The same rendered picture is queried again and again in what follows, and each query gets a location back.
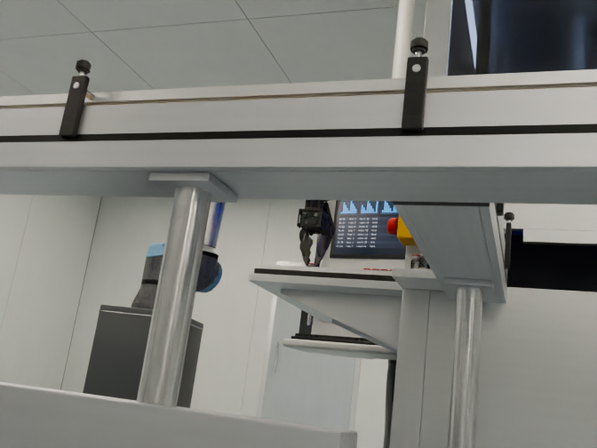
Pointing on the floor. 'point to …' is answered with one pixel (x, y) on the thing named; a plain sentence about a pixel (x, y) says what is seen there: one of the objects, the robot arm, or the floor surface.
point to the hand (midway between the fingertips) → (312, 262)
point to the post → (410, 384)
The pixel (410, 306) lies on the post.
